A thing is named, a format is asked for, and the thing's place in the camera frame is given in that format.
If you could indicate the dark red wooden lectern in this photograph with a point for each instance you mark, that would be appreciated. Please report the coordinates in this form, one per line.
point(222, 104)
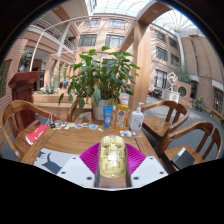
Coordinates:
point(23, 86)

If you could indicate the grey cat-print mouse pad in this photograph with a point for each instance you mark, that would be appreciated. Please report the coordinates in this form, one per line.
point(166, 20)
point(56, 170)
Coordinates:
point(50, 160)

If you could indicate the red paper bag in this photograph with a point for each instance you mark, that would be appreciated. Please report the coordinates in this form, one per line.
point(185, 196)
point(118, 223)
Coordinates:
point(35, 135)

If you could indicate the small white packet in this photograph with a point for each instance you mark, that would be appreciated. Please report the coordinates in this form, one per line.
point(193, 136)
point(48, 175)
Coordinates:
point(125, 133)

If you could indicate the wooden armchair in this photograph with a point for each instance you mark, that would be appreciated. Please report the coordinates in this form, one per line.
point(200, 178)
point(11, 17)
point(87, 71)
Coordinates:
point(10, 110)
point(186, 131)
point(156, 125)
point(71, 111)

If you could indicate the white pump bottle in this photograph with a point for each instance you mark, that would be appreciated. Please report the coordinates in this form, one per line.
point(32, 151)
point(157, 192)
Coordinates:
point(136, 120)

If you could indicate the dark bust statue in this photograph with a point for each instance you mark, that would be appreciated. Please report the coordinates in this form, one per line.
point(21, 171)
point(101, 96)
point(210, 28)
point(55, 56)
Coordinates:
point(25, 61)

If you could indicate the leafy plant in white pot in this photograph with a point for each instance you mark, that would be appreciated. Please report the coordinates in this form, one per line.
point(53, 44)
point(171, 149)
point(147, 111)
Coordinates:
point(103, 76)

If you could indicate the yellow orange bottle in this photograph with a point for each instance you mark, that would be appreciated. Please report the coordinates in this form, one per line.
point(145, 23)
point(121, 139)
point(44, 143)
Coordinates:
point(121, 116)

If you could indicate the small black key fob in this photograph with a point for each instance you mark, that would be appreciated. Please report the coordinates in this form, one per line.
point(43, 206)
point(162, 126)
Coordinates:
point(52, 125)

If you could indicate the green agave plant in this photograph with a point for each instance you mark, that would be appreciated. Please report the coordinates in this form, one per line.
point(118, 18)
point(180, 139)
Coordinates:
point(49, 90)

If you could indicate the yellow computer mouse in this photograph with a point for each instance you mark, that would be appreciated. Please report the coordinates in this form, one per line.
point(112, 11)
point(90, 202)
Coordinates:
point(112, 156)

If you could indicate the white abstract sculpture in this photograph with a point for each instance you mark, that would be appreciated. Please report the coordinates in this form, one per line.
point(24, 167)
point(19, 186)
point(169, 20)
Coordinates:
point(172, 80)

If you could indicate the small blue packet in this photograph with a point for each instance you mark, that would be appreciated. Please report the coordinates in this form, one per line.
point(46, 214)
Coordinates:
point(93, 126)

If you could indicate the blue squeeze tube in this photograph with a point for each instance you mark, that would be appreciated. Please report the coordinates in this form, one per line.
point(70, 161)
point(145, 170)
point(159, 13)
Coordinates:
point(107, 116)

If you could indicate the yellow flower potted plant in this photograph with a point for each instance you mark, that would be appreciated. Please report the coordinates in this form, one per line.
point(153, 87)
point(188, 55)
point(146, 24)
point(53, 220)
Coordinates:
point(199, 102)

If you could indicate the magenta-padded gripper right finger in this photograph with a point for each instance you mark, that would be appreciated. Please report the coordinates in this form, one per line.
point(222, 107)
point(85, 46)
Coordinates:
point(148, 170)

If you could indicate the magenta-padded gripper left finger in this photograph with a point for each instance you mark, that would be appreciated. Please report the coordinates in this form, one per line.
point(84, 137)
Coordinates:
point(75, 170)

